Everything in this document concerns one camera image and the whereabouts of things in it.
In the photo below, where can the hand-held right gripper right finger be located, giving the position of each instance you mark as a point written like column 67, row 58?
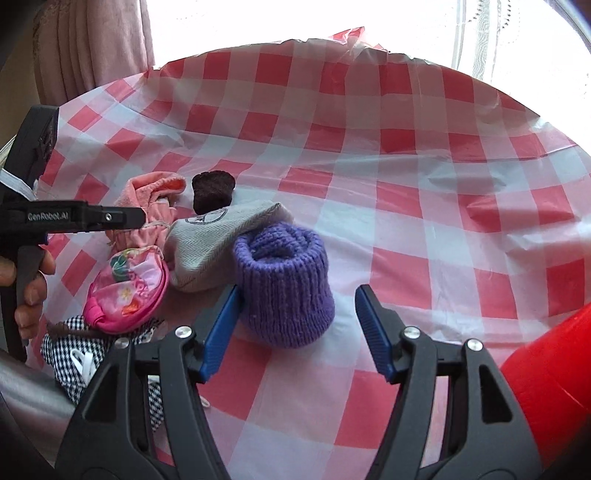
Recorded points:
column 376, row 332

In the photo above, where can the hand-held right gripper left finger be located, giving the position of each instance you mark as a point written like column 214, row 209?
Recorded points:
column 219, row 332

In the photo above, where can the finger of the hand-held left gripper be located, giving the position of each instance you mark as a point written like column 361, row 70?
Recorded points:
column 115, row 217

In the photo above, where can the pink garment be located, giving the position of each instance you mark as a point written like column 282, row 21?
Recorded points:
column 143, row 194

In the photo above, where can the purple knit hat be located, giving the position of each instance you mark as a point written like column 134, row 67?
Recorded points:
column 286, row 295

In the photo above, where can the person's left hand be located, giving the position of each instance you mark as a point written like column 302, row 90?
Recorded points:
column 32, row 295

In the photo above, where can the pink floral pouch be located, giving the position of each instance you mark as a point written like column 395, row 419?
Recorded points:
column 129, row 290

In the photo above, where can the dark maroon knit piece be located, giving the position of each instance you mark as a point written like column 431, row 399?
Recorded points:
column 212, row 191

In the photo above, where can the red white checkered tablecloth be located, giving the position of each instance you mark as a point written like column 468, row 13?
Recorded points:
column 415, row 230

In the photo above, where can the black white checkered cloth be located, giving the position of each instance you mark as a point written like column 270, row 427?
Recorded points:
column 60, row 355

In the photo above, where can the pink curtain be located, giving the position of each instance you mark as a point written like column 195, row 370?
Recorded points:
column 92, row 46

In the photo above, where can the red plastic bottle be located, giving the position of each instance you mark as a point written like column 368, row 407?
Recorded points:
column 554, row 383

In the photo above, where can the silver thermos flask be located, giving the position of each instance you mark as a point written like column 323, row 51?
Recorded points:
column 27, row 415

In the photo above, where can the bright window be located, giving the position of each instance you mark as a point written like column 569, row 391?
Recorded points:
column 323, row 18

